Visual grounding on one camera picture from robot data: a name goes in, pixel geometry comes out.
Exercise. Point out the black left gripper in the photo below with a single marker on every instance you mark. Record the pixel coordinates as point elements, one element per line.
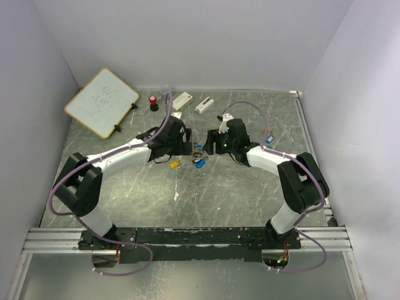
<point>185,148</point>

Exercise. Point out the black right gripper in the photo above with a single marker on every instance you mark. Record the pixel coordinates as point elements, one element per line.
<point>214,135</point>

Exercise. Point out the yellow key tag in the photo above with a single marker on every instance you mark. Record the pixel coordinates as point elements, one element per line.
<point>174,164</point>

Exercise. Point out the light blue key tag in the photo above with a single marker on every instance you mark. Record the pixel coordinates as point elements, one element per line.
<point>269,139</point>

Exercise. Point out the orange carabiner keyring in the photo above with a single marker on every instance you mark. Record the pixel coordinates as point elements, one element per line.
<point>268,133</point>

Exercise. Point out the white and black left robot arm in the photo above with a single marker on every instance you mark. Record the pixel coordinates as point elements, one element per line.
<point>78,186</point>

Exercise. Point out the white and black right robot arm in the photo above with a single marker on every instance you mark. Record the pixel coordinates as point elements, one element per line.
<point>302,182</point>

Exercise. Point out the white rectangular device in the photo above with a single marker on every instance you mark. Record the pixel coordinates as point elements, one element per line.
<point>204,105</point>

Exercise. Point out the white and red cardboard box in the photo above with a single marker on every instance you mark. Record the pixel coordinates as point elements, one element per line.
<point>182,101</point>

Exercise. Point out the red and black stamp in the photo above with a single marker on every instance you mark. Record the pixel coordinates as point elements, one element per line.
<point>153,103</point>

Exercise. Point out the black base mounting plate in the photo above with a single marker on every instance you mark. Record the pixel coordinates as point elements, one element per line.
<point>196,243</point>

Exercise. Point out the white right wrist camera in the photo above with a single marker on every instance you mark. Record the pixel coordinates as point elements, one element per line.
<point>223,128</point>

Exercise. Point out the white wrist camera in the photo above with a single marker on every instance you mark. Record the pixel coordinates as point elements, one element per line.
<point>223,128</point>
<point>177,115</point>

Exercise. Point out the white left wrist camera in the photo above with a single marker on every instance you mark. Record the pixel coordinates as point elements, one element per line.
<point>177,115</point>

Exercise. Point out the white board with wooden frame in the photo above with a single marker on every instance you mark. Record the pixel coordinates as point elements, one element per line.
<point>102,103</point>

